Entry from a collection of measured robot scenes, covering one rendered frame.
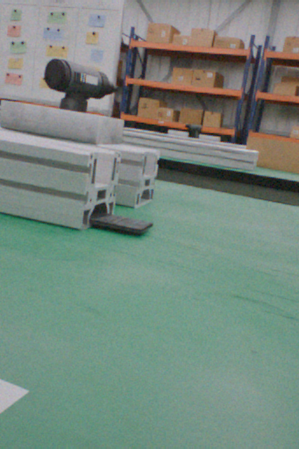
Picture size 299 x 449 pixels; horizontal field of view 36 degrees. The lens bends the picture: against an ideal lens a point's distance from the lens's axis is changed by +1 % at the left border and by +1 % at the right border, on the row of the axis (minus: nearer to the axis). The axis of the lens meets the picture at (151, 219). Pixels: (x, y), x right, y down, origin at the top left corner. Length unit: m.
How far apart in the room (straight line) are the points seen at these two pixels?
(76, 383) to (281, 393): 0.10
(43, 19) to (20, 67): 0.42
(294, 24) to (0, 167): 10.90
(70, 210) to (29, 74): 3.63
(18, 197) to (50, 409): 0.34
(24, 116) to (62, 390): 0.56
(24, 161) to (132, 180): 0.19
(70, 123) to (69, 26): 3.27
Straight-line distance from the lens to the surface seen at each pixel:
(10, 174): 0.53
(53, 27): 4.03
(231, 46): 10.46
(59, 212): 0.50
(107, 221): 0.51
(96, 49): 3.79
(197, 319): 0.31
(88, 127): 0.68
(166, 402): 0.22
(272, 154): 2.48
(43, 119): 0.72
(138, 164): 0.67
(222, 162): 2.06
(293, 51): 10.25
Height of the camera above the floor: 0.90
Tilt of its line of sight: 11 degrees down
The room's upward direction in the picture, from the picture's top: 9 degrees clockwise
